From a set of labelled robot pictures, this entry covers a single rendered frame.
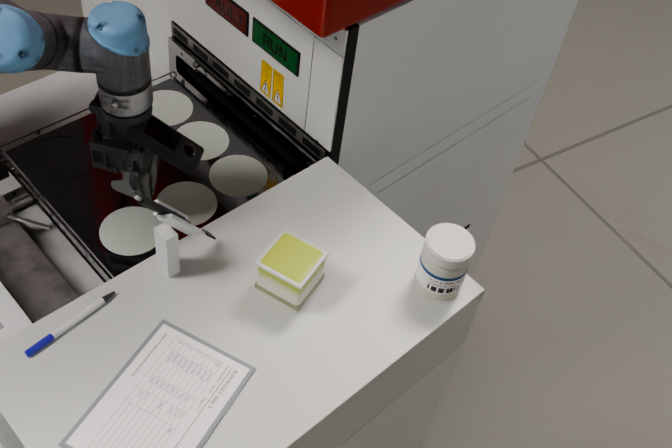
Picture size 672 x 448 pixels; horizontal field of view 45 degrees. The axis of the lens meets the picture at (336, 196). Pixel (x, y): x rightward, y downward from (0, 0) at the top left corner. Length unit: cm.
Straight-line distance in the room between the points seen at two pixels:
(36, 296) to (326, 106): 53
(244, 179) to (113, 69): 36
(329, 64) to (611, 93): 221
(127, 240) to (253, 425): 40
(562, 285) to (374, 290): 144
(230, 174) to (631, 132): 206
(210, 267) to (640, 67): 262
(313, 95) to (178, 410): 54
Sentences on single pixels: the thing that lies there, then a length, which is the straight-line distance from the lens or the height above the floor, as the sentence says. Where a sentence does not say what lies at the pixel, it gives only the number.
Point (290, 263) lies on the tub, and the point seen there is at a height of 103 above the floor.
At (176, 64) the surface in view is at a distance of 164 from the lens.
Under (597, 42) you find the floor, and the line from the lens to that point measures 360.
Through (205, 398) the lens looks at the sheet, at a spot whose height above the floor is 97.
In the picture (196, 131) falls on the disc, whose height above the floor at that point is 90.
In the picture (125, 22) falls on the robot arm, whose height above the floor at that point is 127.
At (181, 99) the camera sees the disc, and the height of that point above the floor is 90.
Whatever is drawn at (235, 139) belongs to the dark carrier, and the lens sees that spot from 146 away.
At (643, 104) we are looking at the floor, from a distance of 335.
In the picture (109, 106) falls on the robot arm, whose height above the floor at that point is 113.
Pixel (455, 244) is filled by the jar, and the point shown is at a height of 106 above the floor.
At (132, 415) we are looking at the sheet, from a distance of 106.
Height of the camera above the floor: 190
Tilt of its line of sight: 47 degrees down
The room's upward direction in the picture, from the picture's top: 9 degrees clockwise
